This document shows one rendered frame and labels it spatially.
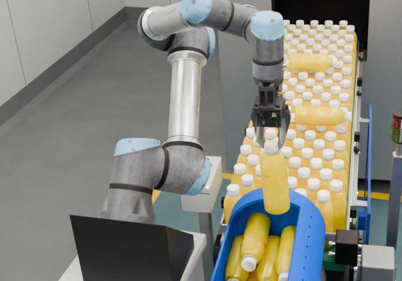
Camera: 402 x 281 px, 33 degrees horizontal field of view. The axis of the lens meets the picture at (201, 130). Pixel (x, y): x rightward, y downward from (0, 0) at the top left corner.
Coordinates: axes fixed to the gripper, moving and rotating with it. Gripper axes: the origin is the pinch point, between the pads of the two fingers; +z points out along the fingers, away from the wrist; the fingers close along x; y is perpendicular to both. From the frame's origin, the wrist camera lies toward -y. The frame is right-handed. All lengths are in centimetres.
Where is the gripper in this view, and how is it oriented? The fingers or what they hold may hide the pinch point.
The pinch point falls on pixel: (271, 142)
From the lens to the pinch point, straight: 173.8
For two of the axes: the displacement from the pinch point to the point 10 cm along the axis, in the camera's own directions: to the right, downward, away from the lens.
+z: 0.7, 8.7, 4.9
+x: 9.7, 0.5, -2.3
